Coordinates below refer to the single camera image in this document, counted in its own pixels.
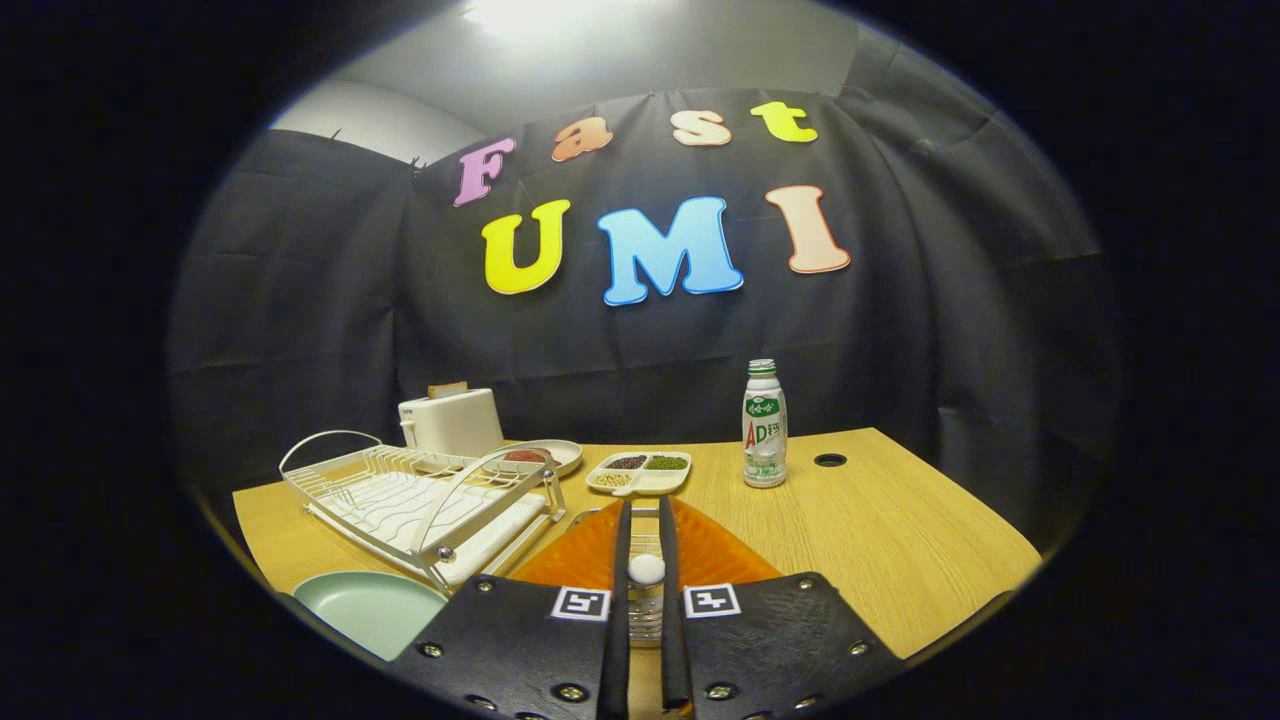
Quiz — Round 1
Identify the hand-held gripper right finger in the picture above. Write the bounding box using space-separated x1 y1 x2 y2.
657 497 906 720

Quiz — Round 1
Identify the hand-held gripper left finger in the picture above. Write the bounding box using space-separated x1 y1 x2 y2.
395 498 633 720

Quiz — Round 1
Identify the small wire basket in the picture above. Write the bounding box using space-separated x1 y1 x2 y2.
628 520 667 646

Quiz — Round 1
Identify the white wire dish rack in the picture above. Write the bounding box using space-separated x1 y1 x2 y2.
279 430 567 593

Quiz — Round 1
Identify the pale green plate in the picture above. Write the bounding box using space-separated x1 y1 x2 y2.
293 570 449 663

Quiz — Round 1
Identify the white divided dish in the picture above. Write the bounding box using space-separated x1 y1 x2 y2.
585 451 693 498

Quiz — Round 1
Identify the beige round plate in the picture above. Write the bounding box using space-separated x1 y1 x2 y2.
487 439 584 479

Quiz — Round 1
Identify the white drip tray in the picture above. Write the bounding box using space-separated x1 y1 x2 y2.
308 470 548 588

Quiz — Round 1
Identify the white drink bottle green label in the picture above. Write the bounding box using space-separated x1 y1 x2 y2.
742 359 789 489

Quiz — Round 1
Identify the white toaster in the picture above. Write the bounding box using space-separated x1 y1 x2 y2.
398 381 506 461

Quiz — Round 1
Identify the black backdrop cloth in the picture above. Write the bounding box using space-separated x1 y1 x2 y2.
165 25 1126 561

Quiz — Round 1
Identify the bright ceiling light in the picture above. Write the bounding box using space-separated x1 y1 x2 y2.
460 0 621 41

